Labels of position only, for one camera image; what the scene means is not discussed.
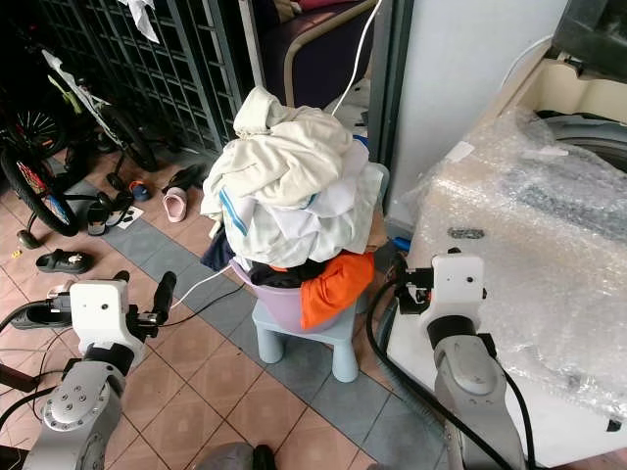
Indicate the white hanging cloth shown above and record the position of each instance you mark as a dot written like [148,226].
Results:
[142,20]

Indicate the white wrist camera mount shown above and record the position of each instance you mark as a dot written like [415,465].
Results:
[103,318]
[453,289]

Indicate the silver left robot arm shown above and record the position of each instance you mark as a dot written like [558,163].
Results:
[73,416]

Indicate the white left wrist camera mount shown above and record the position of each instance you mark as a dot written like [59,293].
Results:
[103,318]

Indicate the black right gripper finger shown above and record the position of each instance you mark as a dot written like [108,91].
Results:
[454,252]
[398,269]

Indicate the bubble wrapped white appliance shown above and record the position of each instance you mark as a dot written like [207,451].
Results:
[529,235]

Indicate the blue and orange shoe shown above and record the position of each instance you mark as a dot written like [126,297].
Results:
[138,190]

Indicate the purple plastic basin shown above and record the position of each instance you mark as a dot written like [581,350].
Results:
[279,308]

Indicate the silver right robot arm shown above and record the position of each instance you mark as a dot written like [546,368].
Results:
[475,387]

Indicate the pale pink sandal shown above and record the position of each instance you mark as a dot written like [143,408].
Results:
[61,290]

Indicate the dark metal grille gate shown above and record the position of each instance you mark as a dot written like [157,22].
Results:
[167,73]

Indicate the white garment with blue stripe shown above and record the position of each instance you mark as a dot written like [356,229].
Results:
[279,230]

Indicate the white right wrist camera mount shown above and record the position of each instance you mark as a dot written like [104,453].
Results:
[453,289]

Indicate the beige washing machine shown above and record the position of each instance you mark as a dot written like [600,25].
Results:
[583,108]

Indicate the orange garment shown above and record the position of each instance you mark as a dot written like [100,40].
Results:
[331,289]

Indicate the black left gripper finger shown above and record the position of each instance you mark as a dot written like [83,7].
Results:
[166,292]
[120,277]

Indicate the cream crumpled garment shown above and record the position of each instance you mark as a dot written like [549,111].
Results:
[289,137]

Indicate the light blue plastic stool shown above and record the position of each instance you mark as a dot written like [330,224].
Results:
[338,352]

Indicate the black sandal with yellow mark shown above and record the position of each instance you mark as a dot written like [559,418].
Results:
[65,261]

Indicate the pink slipper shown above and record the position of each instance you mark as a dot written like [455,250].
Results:
[174,207]

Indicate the black slip-on shoe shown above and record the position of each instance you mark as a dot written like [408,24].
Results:
[184,178]

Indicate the blue plastic object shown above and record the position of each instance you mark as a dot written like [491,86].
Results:
[401,243]

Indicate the black garment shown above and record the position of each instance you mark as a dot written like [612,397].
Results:
[279,276]

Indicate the grey robot foot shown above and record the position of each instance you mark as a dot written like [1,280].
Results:
[230,458]

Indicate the black clog shoe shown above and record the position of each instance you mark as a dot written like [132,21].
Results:
[39,315]

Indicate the black bicycle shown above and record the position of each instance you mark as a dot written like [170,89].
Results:
[29,186]

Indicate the navy blue garment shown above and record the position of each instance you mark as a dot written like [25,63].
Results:
[217,255]

